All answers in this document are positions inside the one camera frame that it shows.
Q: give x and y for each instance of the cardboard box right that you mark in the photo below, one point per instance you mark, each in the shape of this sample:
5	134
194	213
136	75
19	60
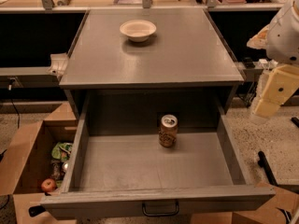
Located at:
280	209

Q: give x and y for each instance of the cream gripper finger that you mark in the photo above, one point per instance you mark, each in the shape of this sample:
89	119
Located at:
275	87

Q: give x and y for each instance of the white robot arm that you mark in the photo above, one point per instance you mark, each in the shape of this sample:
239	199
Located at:
280	40

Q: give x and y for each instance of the cardboard box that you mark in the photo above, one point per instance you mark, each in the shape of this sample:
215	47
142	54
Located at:
26	163
280	209

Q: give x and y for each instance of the cardboard box left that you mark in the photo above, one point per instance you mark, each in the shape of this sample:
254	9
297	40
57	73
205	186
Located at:
26	163

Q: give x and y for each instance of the grey open drawer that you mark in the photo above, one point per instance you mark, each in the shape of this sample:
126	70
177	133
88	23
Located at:
112	174

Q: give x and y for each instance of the red apple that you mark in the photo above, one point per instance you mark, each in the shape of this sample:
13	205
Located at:
48	185

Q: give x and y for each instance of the white bowl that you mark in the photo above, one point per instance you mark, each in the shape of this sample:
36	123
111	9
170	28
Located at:
138	30

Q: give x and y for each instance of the white bracket on cabinet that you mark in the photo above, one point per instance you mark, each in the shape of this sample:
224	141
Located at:
58	64

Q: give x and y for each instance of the white power strip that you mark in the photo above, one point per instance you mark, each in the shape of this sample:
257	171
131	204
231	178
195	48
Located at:
267	64

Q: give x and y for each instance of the green snack bag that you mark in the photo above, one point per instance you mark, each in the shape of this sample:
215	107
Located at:
62	151

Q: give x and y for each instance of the black bar on floor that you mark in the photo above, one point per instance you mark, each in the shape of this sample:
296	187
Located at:
263	163

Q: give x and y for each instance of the black drawer handle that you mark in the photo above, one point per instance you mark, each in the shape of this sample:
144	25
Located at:
160	209

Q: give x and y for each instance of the orange soda can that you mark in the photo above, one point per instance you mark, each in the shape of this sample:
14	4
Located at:
168	130

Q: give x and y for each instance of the grey metal cabinet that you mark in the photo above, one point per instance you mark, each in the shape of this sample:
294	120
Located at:
182	69

